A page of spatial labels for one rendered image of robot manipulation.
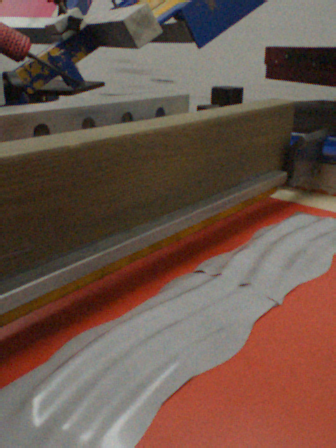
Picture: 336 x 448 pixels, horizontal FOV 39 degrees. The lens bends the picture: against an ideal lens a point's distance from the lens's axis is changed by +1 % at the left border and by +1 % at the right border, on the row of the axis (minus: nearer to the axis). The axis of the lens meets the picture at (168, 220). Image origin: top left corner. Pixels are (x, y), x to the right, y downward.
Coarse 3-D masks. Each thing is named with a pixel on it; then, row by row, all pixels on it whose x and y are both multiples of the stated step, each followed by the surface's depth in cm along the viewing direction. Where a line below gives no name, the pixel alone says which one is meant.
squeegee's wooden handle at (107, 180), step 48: (0, 144) 25; (48, 144) 25; (96, 144) 27; (144, 144) 30; (192, 144) 35; (240, 144) 40; (288, 144) 48; (0, 192) 23; (48, 192) 25; (96, 192) 28; (144, 192) 31; (192, 192) 36; (0, 240) 24; (48, 240) 26; (96, 240) 29
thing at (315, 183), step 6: (324, 162) 52; (324, 168) 52; (330, 168) 52; (324, 174) 52; (330, 174) 52; (306, 180) 54; (312, 180) 53; (318, 180) 53; (324, 180) 52; (330, 180) 52; (294, 186) 55; (300, 186) 54; (306, 186) 54; (312, 186) 53; (318, 186) 53; (324, 186) 53; (330, 186) 52; (318, 192) 53; (324, 192) 53; (330, 192) 52
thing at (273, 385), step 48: (96, 288) 32; (144, 288) 32; (0, 336) 27; (48, 336) 27; (288, 336) 27; (0, 384) 23; (192, 384) 23; (240, 384) 23; (288, 384) 23; (192, 432) 20; (240, 432) 20; (288, 432) 20
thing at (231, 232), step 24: (240, 216) 46; (264, 216) 46; (288, 216) 46; (192, 240) 40; (216, 240) 40; (240, 240) 40; (168, 264) 35; (192, 264) 35; (312, 288) 32; (312, 312) 29
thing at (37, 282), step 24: (240, 192) 40; (168, 216) 34; (192, 216) 34; (120, 240) 29; (144, 240) 31; (48, 264) 26; (72, 264) 26; (96, 264) 28; (0, 288) 24; (24, 288) 24; (48, 288) 25; (0, 312) 23
